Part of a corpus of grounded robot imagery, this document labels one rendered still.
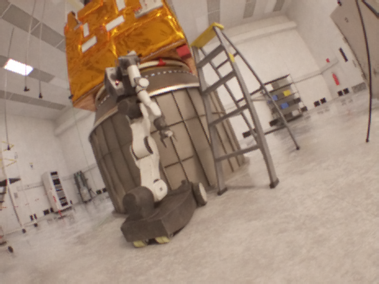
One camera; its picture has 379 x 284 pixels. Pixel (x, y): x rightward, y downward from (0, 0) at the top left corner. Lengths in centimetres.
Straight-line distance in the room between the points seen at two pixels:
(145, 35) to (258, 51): 690
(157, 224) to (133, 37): 236
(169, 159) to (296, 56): 857
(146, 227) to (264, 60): 835
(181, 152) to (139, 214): 99
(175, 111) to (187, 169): 62
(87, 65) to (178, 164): 205
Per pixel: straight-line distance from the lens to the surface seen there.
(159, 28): 258
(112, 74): 160
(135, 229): 107
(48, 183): 926
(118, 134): 201
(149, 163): 131
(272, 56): 899
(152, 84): 210
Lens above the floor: 44
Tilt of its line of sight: 3 degrees up
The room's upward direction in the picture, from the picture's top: 22 degrees counter-clockwise
